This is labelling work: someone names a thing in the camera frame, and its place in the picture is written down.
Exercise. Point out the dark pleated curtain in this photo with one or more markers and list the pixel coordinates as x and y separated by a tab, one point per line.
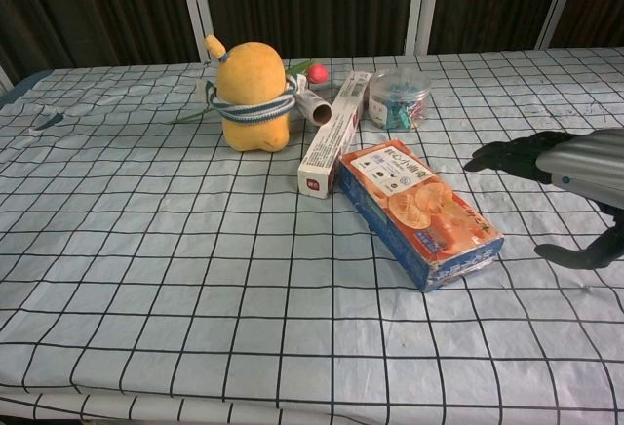
312	1

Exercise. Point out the clear jar of coloured clips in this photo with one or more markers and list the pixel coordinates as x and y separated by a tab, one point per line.
400	98

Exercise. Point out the blue white striped scarf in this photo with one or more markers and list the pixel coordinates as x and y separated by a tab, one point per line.
253	112

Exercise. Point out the yellow plush toy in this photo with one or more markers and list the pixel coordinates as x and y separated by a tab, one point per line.
248	71

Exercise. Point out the pink artificial tulip flower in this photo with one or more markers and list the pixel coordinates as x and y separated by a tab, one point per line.
318	74

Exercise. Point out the long white cardboard box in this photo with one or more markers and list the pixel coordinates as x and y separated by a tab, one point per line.
332	135

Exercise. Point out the black and silver right hand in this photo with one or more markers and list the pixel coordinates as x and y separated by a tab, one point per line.
575	162

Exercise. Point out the blue and orange product box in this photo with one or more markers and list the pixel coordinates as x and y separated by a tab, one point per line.
414	205

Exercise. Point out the white black grid tablecloth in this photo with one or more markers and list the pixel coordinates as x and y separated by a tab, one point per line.
195	274

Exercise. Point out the white metal frame post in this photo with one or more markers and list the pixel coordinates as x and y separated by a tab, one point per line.
556	1
192	6
420	6
5	79

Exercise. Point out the cling film roll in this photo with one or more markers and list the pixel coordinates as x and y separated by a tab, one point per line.
312	104

